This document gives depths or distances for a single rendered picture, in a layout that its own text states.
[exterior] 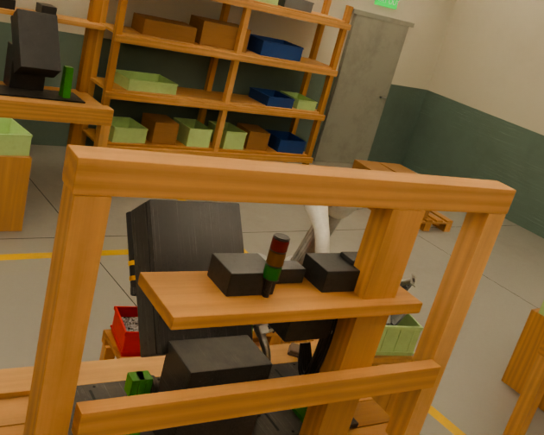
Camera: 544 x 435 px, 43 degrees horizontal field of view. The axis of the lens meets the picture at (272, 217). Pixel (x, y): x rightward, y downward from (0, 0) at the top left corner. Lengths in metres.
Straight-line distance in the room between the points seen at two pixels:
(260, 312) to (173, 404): 0.34
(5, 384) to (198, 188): 1.17
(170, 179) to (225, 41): 6.42
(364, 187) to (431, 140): 9.10
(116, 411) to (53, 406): 0.16
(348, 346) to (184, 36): 5.84
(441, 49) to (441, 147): 1.48
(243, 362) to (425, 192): 0.79
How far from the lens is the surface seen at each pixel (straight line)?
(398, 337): 3.56
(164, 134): 8.00
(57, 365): 1.84
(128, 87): 7.58
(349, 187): 1.98
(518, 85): 10.30
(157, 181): 1.67
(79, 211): 1.64
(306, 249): 3.21
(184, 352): 2.27
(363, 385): 2.38
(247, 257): 2.08
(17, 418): 2.50
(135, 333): 2.94
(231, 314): 1.91
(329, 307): 2.10
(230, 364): 2.26
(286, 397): 2.20
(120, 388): 2.64
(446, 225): 8.66
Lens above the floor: 2.43
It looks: 19 degrees down
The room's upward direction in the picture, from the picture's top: 15 degrees clockwise
